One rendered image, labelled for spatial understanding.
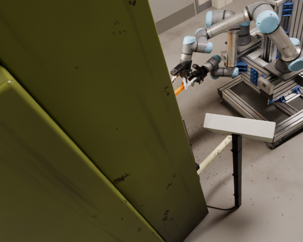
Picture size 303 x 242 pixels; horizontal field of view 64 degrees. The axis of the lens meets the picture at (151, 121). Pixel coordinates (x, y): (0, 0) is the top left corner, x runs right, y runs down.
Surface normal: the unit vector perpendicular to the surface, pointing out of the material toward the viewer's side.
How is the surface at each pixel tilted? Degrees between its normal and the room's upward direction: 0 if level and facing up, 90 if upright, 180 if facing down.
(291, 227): 0
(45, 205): 90
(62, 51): 90
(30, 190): 90
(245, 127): 30
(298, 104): 0
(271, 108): 0
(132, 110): 90
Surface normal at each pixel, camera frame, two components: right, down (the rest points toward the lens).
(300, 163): -0.27, -0.62
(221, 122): -0.43, -0.15
